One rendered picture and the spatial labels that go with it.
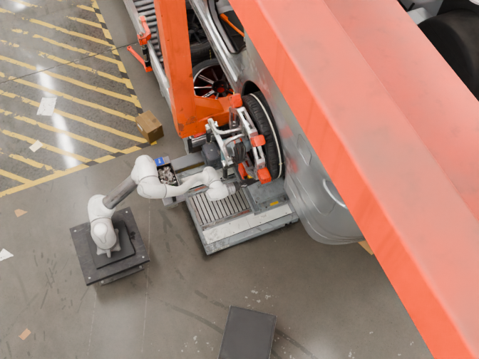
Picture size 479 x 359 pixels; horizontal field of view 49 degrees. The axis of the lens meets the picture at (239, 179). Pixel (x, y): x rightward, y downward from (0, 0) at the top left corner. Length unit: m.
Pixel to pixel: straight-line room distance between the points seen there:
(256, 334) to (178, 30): 2.13
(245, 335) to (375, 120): 3.21
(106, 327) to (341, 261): 1.94
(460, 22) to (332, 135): 3.64
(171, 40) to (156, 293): 1.98
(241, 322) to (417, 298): 3.23
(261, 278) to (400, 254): 3.69
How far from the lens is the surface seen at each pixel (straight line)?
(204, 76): 4.87
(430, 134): 1.09
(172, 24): 3.40
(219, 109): 4.22
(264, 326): 3.85
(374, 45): 1.21
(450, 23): 4.29
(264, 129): 3.59
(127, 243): 4.14
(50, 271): 4.57
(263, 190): 4.39
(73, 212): 4.74
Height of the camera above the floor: 4.06
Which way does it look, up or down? 60 degrees down
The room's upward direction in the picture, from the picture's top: 1 degrees clockwise
